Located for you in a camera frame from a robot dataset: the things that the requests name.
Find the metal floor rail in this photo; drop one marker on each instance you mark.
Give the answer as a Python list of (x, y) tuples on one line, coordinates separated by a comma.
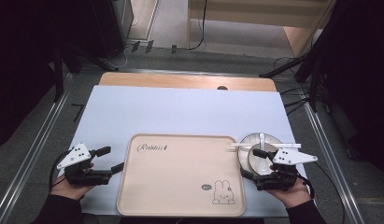
[(331, 161), (31, 149)]

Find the white spoon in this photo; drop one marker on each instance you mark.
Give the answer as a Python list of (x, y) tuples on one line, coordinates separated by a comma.
[(262, 140)]

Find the person's right hand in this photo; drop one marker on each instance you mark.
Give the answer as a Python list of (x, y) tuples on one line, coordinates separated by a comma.
[(293, 196)]

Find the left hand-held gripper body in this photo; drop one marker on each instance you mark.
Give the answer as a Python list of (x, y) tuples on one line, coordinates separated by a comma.
[(75, 157)]

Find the white chopsticks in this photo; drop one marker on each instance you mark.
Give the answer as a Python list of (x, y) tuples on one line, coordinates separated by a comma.
[(242, 145)]

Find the dark curtain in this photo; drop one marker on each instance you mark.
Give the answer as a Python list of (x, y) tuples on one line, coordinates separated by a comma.
[(24, 62), (361, 77)]

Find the light wooden shelf unit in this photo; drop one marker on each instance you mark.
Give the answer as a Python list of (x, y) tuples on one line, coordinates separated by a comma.
[(258, 12)]

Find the white bowl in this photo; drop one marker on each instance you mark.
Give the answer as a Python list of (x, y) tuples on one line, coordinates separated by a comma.
[(260, 165)]

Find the black stand legs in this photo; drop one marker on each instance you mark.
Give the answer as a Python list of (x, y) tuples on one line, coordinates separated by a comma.
[(292, 67)]

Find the pale blue table mat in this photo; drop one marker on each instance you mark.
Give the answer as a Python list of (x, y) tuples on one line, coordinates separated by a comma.
[(180, 112)]

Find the wooden table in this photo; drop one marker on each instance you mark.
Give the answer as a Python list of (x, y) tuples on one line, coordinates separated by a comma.
[(180, 80)]

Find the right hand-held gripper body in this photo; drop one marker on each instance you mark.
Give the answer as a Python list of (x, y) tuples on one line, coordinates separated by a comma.
[(293, 157)]

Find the beige tray with rabbit print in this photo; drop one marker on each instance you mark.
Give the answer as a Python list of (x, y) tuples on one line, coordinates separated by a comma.
[(180, 177)]

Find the person's left hand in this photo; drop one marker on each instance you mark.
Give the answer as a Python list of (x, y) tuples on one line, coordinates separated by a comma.
[(68, 190)]

